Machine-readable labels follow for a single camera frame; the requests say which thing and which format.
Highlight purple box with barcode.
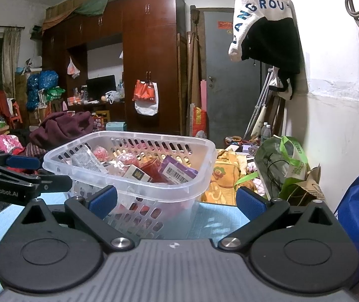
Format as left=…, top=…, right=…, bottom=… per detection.
left=160, top=155, right=199, bottom=185

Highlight teal tissue box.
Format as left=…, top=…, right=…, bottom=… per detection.
left=105, top=121, right=128, bottom=132

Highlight clear plastic basket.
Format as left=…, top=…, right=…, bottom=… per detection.
left=42, top=131, right=218, bottom=240

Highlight red gift bag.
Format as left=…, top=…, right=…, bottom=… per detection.
left=193, top=107, right=208, bottom=138

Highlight blue plastic bags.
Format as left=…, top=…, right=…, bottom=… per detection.
left=26, top=70, right=60, bottom=111

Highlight orange and white bag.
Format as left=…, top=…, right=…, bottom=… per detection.
left=132, top=79, right=159, bottom=116

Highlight red box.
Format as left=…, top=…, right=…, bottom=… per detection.
left=141, top=158, right=168, bottom=183

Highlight white box yellow label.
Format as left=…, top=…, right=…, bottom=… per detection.
left=125, top=165, right=154, bottom=183

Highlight pink wrapped packet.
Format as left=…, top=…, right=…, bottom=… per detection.
left=112, top=153, right=143, bottom=175

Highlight pink paper roll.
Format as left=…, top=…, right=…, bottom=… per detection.
left=200, top=80, right=208, bottom=110

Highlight blue fabric bag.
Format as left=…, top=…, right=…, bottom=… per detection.
left=334, top=171, right=359, bottom=253

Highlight green shopping bag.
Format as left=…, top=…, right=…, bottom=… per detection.
left=254, top=135, right=309, bottom=201

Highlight green plastic basket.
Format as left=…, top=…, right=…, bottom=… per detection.
left=45, top=87, right=66, bottom=102

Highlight brown paper bag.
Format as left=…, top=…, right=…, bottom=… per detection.
left=286, top=164, right=327, bottom=207

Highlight beige curtain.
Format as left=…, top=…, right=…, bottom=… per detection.
left=2, top=27, right=22, bottom=99

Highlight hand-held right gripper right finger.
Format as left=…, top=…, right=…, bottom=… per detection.
left=218, top=186, right=337, bottom=252

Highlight white hanging jacket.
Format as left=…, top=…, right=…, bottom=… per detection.
left=229, top=0, right=295, bottom=62

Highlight black hanging garment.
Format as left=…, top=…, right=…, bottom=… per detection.
left=241, top=17, right=303, bottom=75

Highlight cardboard boxes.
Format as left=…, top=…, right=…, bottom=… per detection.
left=45, top=0, right=102, bottom=20

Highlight metal crutches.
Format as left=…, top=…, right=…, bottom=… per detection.
left=245, top=67, right=279, bottom=139

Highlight red plastic stool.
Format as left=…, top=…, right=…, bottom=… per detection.
left=9, top=101, right=22, bottom=124

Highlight maroon cloth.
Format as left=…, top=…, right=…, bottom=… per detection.
left=29, top=111, right=95, bottom=155

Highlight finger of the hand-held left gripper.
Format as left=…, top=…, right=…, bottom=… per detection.
left=0, top=149, right=41, bottom=172
left=36, top=174, right=74, bottom=193

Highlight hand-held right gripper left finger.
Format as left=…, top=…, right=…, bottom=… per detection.
left=21, top=185, right=135, bottom=252

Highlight white plastic bag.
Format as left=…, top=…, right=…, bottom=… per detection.
left=67, top=57, right=81, bottom=80

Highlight dark wooden wardrobe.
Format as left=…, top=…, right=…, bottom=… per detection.
left=42, top=0, right=187, bottom=136

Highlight light blue mat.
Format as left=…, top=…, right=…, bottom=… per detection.
left=0, top=191, right=254, bottom=291

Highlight grey door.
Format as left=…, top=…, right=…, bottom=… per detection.
left=203, top=8, right=263, bottom=149

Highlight computer monitor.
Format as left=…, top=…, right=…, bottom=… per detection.
left=86, top=75, right=117, bottom=102

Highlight yellow printed blanket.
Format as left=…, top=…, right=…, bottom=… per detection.
left=199, top=148, right=263, bottom=206

